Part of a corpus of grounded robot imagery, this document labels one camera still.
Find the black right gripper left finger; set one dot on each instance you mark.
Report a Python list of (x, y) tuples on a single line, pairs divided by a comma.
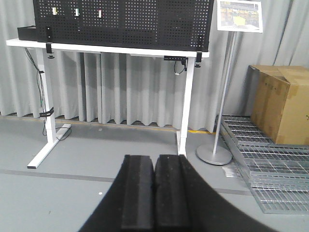
[(128, 205)]

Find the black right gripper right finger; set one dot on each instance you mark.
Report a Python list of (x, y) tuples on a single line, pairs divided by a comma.
[(185, 202)]

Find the metal grating platform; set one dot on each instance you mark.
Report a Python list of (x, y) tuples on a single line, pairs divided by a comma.
[(277, 175)]

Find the grey curtain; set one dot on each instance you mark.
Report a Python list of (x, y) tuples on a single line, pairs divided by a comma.
[(150, 90)]

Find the cardboard box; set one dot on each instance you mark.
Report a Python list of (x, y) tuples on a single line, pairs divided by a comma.
[(281, 104)]

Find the black desk control box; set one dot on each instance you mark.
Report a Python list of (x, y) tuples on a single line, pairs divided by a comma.
[(174, 58)]

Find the black perforated pegboard panel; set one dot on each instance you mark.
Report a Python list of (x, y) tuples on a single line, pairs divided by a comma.
[(149, 24)]

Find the white standing desk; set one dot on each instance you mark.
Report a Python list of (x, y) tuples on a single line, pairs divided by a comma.
[(53, 136)]

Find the silver sign stand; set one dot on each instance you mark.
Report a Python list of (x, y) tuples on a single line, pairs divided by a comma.
[(233, 16)]

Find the black tray on desk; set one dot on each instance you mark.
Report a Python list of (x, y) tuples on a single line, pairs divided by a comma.
[(28, 33)]

